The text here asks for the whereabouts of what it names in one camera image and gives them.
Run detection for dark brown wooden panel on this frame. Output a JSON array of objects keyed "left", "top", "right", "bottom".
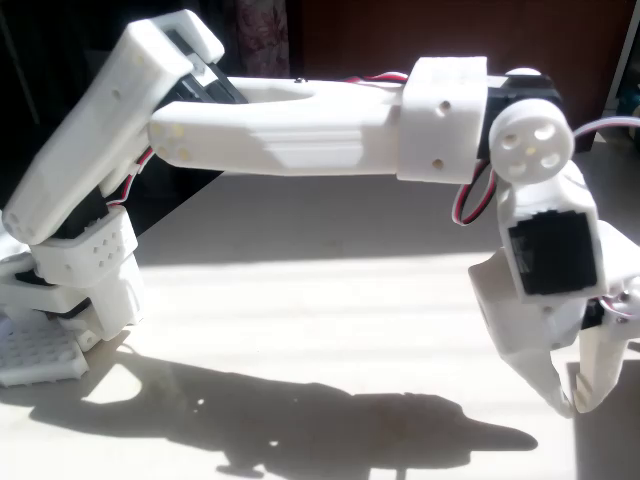
[{"left": 298, "top": 0, "right": 637, "bottom": 153}]

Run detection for white door frame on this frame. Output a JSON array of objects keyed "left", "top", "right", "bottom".
[{"left": 602, "top": 0, "right": 640, "bottom": 121}]

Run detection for floral patterned curtain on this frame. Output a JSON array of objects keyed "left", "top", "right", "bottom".
[{"left": 233, "top": 0, "right": 292, "bottom": 80}]

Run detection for teal round object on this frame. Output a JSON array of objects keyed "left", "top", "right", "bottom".
[{"left": 616, "top": 83, "right": 640, "bottom": 122}]

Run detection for white perforated base plate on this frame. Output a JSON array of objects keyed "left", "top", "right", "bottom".
[{"left": 0, "top": 312, "right": 90, "bottom": 387}]

